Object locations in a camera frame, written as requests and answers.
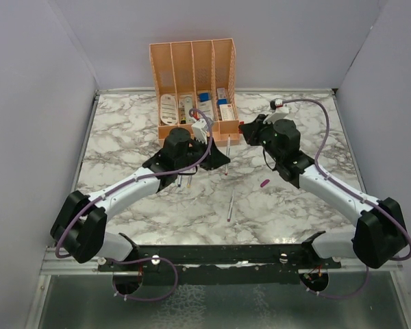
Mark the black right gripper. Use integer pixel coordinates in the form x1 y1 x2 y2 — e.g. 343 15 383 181
240 114 283 163

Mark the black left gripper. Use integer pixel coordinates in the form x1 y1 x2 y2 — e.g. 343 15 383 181
176 135 230 171

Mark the red white pen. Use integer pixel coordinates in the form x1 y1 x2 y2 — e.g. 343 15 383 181
225 135 231 176

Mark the magenta white pen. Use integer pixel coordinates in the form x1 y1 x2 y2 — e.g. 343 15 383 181
227 189 235 222

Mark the magenta pen cap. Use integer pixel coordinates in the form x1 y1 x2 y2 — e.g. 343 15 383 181
260 180 270 188

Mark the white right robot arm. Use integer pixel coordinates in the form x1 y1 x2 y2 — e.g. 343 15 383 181
239 114 408 269

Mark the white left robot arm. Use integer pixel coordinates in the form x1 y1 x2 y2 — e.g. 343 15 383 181
50 128 230 271

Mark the white box blue lid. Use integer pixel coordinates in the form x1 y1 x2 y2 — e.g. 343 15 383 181
197 90 214 121

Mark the grey metal flat tool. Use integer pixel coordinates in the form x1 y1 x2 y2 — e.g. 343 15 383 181
179 95 195 124

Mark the white oval packaged item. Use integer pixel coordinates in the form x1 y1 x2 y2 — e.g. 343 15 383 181
160 94 178 125

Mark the peach plastic desk organizer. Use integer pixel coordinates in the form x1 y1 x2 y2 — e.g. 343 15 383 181
149 38 240 147

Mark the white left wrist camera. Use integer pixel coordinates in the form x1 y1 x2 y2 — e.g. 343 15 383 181
191 117 214 144

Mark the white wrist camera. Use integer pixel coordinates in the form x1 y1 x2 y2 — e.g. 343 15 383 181
191 117 214 144
263 99 290 124

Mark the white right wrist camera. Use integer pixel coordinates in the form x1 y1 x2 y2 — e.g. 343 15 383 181
263 99 290 124

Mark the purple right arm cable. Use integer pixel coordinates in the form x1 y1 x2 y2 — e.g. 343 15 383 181
282 98 411 260

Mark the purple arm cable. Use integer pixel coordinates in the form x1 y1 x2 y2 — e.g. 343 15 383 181
54 108 215 258
282 98 411 260

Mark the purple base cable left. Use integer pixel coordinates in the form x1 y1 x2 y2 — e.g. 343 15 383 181
111 256 180 302

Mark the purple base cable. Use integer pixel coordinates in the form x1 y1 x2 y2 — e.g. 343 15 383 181
111 256 180 302
304 263 371 302

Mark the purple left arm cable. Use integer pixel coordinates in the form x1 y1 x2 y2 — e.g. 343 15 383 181
54 108 215 258

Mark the black metal base frame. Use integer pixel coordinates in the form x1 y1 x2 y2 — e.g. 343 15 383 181
98 237 340 286

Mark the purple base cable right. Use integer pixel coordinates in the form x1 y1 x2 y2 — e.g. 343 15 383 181
304 263 371 302

